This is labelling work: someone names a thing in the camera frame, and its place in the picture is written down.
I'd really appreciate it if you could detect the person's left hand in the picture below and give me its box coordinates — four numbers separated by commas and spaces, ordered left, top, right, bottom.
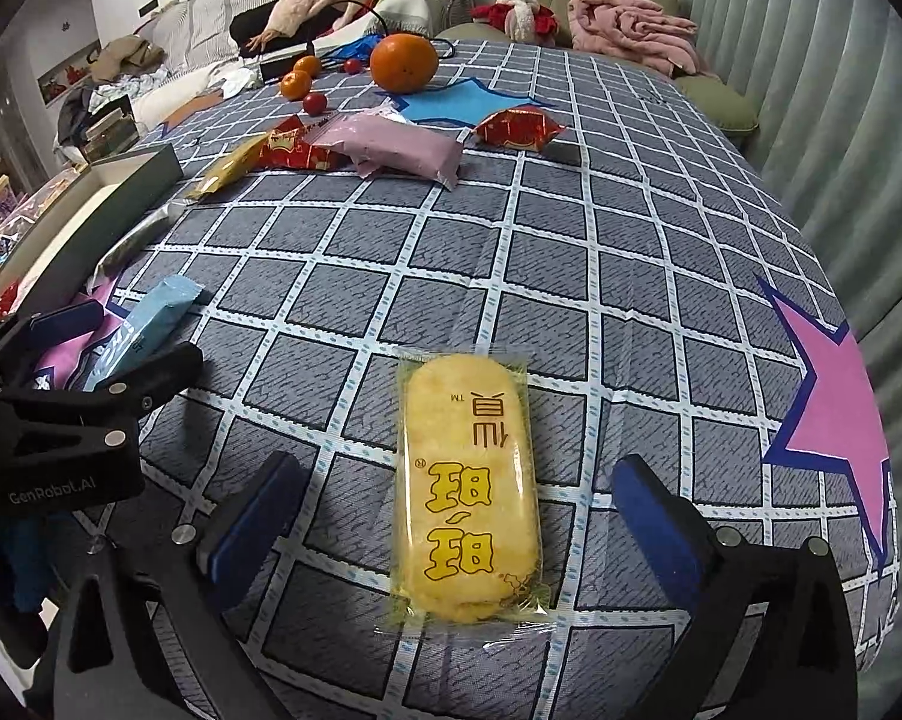
0, 517, 59, 613

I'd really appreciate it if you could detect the plain pink snack packet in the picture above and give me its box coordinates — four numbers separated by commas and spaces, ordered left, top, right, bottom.
301, 106, 465, 188

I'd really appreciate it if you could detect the red white plush toy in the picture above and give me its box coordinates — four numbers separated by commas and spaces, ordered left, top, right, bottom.
469, 0, 561, 44

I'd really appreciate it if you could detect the pile of clothes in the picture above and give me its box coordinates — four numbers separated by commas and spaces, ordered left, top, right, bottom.
91, 36, 168, 83

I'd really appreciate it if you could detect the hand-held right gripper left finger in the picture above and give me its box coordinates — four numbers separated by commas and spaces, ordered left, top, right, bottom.
41, 451, 311, 720

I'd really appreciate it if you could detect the gold snack packet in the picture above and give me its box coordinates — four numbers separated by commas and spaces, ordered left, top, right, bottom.
184, 133, 268, 202

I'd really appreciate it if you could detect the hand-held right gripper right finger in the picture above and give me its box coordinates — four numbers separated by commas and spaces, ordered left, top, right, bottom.
610, 454, 861, 720

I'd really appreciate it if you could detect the silver stick packet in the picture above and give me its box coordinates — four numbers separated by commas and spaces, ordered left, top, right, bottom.
85, 201, 185, 292

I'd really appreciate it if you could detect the large orange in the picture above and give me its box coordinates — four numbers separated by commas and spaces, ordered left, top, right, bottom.
370, 33, 440, 95

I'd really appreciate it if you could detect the pink blanket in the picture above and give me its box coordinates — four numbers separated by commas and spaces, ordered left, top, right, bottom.
568, 0, 722, 80

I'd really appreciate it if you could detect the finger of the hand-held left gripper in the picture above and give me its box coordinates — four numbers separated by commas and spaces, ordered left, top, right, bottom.
0, 341, 205, 437
0, 300, 109, 370

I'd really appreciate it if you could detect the white sofa throw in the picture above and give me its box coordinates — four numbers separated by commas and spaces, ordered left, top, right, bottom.
379, 0, 452, 35

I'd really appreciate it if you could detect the small black box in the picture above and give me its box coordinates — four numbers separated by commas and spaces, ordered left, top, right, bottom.
259, 45, 324, 83

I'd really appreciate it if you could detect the black cable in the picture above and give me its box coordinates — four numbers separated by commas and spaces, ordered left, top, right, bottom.
346, 7, 459, 61

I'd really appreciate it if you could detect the white tissue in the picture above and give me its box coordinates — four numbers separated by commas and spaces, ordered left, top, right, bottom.
214, 64, 264, 98

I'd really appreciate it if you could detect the light blue snack packet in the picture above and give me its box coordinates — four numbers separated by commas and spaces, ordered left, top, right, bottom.
83, 275, 206, 391

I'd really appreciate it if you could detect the grey checked tablecloth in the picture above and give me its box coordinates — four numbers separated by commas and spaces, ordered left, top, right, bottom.
83, 37, 898, 676

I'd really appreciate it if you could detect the yellow rice cracker packet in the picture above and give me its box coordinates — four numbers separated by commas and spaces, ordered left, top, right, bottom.
379, 345, 557, 635

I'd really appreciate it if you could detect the pile of snack bags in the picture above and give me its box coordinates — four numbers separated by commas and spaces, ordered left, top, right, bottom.
0, 165, 69, 278

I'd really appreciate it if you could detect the wall picture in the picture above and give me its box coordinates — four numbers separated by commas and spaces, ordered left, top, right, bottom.
37, 41, 103, 106

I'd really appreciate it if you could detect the shallow cream box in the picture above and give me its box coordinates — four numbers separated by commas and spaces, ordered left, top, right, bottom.
0, 144, 185, 331

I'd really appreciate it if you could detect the pale green curtain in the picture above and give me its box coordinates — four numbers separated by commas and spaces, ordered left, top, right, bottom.
679, 0, 902, 466

